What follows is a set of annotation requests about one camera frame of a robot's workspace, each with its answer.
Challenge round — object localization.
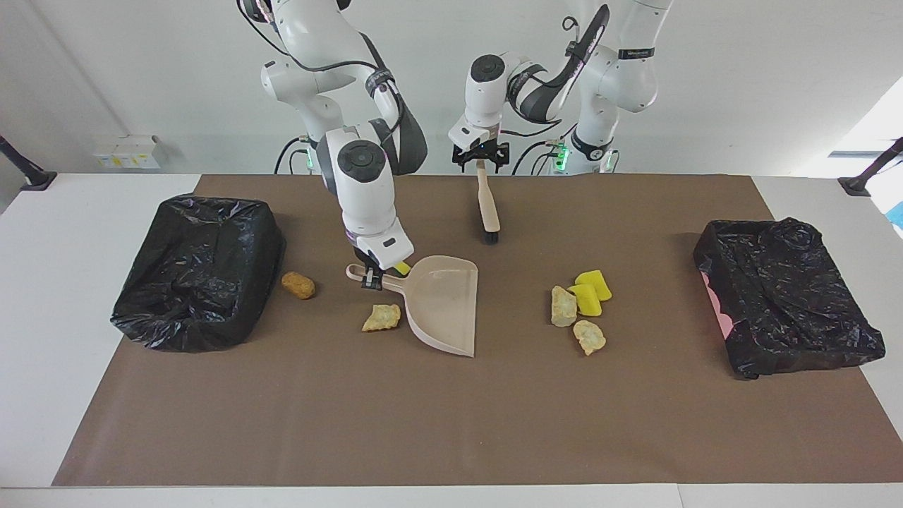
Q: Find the beige brush with black bristles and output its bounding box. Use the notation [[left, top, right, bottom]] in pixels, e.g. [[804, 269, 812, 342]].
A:
[[475, 159, 502, 246]]

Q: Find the beige plastic dustpan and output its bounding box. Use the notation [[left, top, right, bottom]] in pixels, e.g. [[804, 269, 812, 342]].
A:
[[345, 255, 480, 358]]

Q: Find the yellow sponge piece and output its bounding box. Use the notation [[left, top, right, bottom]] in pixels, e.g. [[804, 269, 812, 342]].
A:
[[575, 270, 613, 302], [568, 284, 603, 318]]

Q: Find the blocky pale foam chunk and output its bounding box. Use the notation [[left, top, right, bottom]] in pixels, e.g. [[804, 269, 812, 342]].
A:
[[550, 285, 578, 328]]

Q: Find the rounded pale foam chunk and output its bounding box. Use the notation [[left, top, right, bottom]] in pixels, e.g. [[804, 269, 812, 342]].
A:
[[573, 320, 607, 356]]

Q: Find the black bagged tall bin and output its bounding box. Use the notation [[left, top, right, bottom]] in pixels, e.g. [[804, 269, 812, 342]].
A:
[[110, 195, 287, 353]]

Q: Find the black bagged pink bin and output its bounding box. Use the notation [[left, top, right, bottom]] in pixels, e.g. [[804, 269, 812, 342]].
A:
[[693, 217, 887, 380]]

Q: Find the jagged pale foam chunk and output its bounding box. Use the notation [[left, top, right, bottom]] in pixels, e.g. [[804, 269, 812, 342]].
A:
[[362, 303, 402, 333]]

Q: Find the orange-brown foam nugget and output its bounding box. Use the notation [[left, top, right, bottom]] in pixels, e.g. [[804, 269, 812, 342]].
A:
[[281, 271, 316, 300]]

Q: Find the brown table mat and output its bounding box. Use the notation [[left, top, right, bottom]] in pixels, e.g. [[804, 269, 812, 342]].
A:
[[51, 174, 903, 488]]

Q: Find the black base cable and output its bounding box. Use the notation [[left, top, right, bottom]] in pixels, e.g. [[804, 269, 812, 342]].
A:
[[274, 136, 315, 175], [512, 106, 586, 176]]

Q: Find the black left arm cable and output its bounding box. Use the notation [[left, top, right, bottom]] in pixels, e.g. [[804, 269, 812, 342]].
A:
[[494, 0, 611, 142]]

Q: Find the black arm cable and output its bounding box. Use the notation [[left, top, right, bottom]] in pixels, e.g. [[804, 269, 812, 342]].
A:
[[494, 0, 611, 142], [236, 0, 406, 142]]

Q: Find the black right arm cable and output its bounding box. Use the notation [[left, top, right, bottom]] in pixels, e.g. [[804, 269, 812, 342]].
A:
[[236, 0, 406, 142]]

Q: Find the white wall socket box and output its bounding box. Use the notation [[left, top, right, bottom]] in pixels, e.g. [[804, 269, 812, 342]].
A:
[[93, 135, 162, 170]]

